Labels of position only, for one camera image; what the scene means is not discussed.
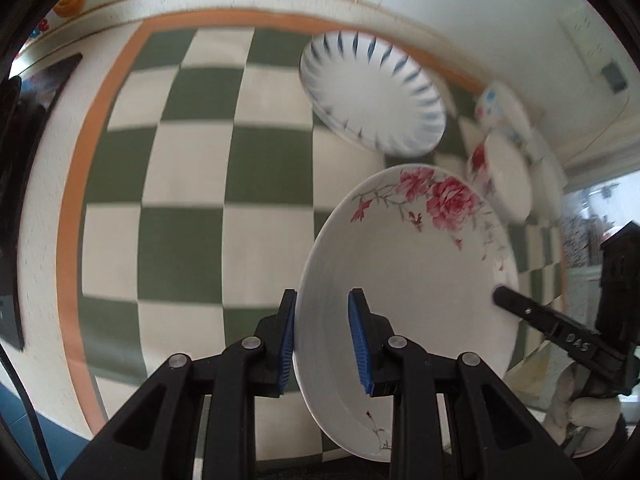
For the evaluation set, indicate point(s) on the green white checkered tablecloth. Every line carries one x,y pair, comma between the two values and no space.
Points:
190,170

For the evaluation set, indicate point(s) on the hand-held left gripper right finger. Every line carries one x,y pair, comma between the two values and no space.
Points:
357,340

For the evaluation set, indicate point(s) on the grey plug-in charger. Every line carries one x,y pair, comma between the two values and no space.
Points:
614,75

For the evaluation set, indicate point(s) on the orange round toy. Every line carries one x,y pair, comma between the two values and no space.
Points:
70,4

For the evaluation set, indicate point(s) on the blue dotted white bowl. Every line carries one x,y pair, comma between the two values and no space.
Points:
502,107

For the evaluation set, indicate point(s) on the white wall socket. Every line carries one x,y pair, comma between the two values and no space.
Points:
590,35

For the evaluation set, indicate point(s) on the person's right hand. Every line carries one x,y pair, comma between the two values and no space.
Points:
590,420

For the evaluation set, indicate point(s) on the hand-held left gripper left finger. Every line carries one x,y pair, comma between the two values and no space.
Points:
285,340

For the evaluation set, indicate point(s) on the red floral white bowl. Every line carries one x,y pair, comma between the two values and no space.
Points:
505,180

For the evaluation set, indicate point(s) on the red floral white plate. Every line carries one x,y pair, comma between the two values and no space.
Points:
420,270

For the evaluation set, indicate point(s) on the blue leaf pattern plate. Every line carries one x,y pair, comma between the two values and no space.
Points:
370,95

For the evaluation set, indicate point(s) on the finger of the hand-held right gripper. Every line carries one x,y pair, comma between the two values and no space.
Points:
550,322

